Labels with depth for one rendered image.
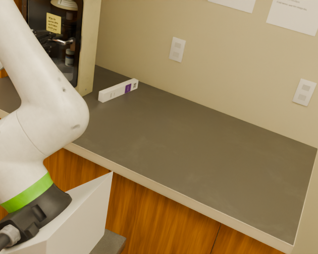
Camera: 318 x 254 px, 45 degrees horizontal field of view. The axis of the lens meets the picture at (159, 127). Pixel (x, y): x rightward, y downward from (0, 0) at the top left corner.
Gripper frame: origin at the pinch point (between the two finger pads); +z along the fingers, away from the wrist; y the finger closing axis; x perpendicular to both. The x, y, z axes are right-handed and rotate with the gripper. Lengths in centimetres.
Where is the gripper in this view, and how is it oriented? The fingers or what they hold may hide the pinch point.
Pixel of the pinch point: (54, 39)
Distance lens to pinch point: 169.7
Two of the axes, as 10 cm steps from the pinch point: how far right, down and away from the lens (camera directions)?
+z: 4.5, -3.8, 8.1
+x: -8.8, -3.5, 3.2
